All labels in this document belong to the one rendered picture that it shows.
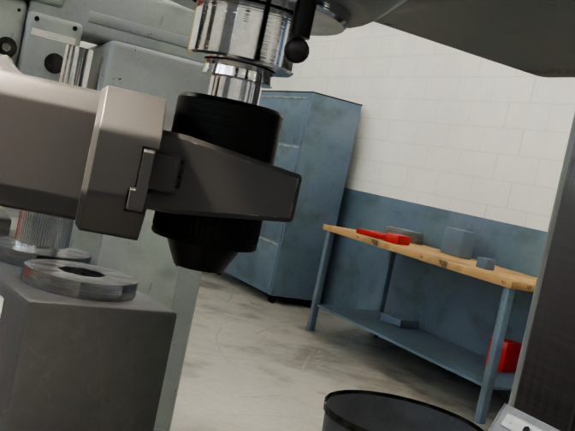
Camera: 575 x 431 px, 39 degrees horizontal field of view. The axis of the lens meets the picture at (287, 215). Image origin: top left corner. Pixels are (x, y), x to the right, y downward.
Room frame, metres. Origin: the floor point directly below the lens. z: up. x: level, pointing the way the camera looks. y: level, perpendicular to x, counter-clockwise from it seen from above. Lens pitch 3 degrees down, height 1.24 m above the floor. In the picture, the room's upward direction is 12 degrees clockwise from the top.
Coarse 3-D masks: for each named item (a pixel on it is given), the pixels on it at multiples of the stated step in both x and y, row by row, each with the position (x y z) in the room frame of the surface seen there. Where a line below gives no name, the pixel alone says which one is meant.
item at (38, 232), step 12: (24, 216) 0.71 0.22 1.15; (36, 216) 0.71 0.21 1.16; (48, 216) 0.71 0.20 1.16; (24, 228) 0.71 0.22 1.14; (36, 228) 0.71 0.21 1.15; (48, 228) 0.71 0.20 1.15; (60, 228) 0.71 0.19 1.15; (72, 228) 0.73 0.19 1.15; (24, 240) 0.71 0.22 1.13; (36, 240) 0.71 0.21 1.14; (48, 240) 0.71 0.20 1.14; (60, 240) 0.71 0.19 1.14; (60, 252) 0.72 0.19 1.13
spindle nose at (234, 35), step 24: (216, 0) 0.34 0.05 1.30; (240, 0) 0.34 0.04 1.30; (192, 24) 0.35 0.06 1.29; (216, 24) 0.34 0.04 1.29; (240, 24) 0.34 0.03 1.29; (264, 24) 0.34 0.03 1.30; (288, 24) 0.35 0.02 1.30; (192, 48) 0.35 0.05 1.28; (216, 48) 0.34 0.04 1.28; (240, 48) 0.34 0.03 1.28; (264, 48) 0.34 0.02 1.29; (288, 72) 0.35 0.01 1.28
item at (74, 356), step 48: (0, 240) 0.72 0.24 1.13; (0, 288) 0.62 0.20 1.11; (48, 288) 0.61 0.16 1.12; (96, 288) 0.61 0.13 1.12; (0, 336) 0.60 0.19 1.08; (48, 336) 0.58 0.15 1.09; (96, 336) 0.60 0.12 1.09; (144, 336) 0.62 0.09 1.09; (0, 384) 0.58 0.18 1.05; (48, 384) 0.58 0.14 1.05; (96, 384) 0.60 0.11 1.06; (144, 384) 0.62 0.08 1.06
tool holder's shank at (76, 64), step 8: (72, 48) 0.72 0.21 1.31; (80, 48) 0.72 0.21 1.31; (64, 56) 0.72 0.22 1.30; (72, 56) 0.72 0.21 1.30; (80, 56) 0.72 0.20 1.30; (88, 56) 0.72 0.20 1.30; (64, 64) 0.72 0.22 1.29; (72, 64) 0.72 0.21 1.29; (80, 64) 0.72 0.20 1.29; (88, 64) 0.72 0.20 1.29; (64, 72) 0.72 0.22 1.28; (72, 72) 0.72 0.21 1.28; (80, 72) 0.72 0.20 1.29; (88, 72) 0.73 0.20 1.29; (64, 80) 0.72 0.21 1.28; (72, 80) 0.72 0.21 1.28; (80, 80) 0.72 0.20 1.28
